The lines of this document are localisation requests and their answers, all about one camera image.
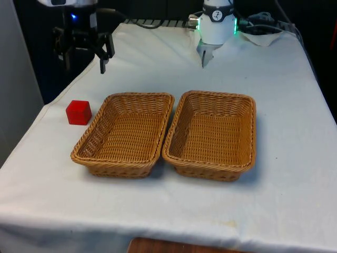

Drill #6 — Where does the red cube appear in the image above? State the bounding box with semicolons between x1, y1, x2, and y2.
65;100;93;125

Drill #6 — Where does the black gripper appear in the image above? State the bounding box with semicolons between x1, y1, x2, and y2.
52;5;116;74

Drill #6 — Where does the wicker basket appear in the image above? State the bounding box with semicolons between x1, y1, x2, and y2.
70;92;176;180
162;90;257;183

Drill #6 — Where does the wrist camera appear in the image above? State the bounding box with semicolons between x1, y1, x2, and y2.
36;0;98;7

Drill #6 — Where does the black cable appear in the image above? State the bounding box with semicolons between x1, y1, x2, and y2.
96;7;192;30
238;12;284;35

